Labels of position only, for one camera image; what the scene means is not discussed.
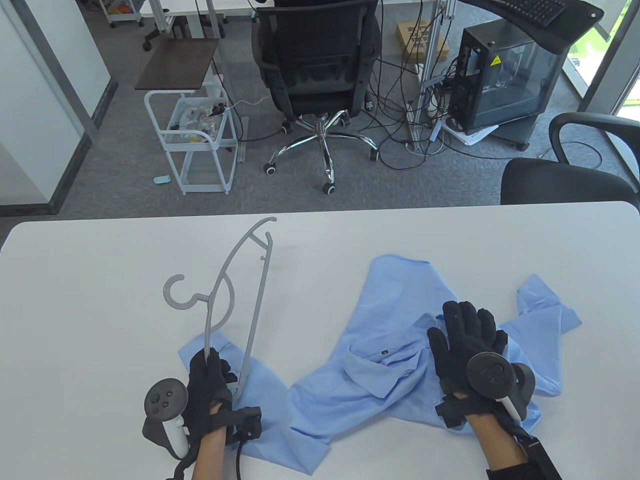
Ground person's left hand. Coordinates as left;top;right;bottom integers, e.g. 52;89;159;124
186;347;238;441

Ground person's right hand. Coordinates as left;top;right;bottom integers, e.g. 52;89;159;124
427;300;509;401

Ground gray plastic hanger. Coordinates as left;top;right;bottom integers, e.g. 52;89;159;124
163;216;277;401

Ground light blue long-sleeve shirt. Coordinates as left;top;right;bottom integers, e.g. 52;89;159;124
178;255;583;476

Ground person's right forearm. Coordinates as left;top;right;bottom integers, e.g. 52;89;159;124
465;412;531;480

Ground person's left forearm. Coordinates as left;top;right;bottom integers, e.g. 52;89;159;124
190;400;228;480

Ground black tracking controller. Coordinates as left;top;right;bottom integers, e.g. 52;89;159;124
142;378;191;460
466;352;537;423

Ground black armrest office chair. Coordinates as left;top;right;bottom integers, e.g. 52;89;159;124
500;112;640;206

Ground white rolling cart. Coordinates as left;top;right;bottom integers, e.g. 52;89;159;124
144;82;240;196

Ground white papers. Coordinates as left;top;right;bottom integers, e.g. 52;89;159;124
442;117;501;147

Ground black rolling stand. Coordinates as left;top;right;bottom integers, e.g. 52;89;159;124
492;117;538;151

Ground black computer tower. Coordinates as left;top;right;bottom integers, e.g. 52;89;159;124
447;20;571;135

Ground clear plastic parts bin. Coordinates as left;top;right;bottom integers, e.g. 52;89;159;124
167;97;228;146

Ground cardboard box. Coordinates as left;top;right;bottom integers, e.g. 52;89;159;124
395;20;451;64

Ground black desk top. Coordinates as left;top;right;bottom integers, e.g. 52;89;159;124
457;0;605;53

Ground black mesh office chair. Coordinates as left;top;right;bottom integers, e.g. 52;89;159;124
250;0;383;196

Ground brown wooden side table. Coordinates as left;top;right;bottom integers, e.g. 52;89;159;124
135;38;221;91

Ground black keyboard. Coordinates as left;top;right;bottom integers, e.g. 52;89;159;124
496;0;568;27

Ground black chair base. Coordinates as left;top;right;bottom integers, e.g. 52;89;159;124
142;22;191;52

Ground small white shelf cart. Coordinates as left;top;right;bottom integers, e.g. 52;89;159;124
98;0;145;28

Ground white desk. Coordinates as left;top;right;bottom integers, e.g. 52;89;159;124
140;0;261;38

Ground tangle of black cables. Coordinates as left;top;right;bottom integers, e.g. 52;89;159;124
362;50;501;172

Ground aluminium frame post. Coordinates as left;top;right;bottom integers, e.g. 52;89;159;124
407;0;457;151

